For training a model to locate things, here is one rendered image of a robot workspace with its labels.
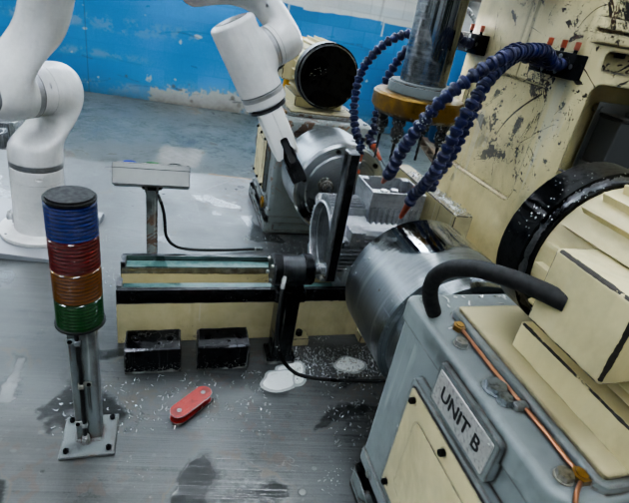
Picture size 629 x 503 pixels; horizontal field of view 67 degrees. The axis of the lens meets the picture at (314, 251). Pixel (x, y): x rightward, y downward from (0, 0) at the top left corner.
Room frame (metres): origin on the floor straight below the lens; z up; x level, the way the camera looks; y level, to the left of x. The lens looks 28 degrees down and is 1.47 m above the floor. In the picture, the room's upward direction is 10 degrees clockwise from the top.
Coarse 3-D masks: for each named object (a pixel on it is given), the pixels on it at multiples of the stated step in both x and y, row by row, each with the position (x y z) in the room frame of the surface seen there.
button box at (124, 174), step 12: (120, 168) 1.00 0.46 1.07; (132, 168) 1.00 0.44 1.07; (144, 168) 1.01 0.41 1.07; (156, 168) 1.02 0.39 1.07; (168, 168) 1.03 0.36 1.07; (180, 168) 1.04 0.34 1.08; (120, 180) 0.98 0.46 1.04; (132, 180) 0.99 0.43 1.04; (144, 180) 1.00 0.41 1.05; (156, 180) 1.01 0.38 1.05; (168, 180) 1.02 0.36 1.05; (180, 180) 1.03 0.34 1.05
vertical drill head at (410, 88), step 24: (432, 0) 0.95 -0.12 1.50; (456, 0) 0.95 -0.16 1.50; (432, 24) 0.95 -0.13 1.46; (456, 24) 0.95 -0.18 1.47; (408, 48) 0.97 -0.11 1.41; (432, 48) 0.94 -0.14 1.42; (408, 72) 0.96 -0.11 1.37; (432, 72) 0.94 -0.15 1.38; (384, 96) 0.93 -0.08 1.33; (408, 96) 0.93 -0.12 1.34; (432, 96) 0.92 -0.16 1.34; (384, 120) 1.00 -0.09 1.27; (408, 120) 0.91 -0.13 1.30; (432, 120) 0.90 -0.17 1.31
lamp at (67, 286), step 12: (60, 276) 0.48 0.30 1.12; (72, 276) 0.49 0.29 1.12; (84, 276) 0.49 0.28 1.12; (96, 276) 0.51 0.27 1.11; (60, 288) 0.48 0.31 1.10; (72, 288) 0.48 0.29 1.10; (84, 288) 0.49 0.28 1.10; (96, 288) 0.51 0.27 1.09; (60, 300) 0.48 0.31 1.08; (72, 300) 0.48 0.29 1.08; (84, 300) 0.49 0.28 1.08
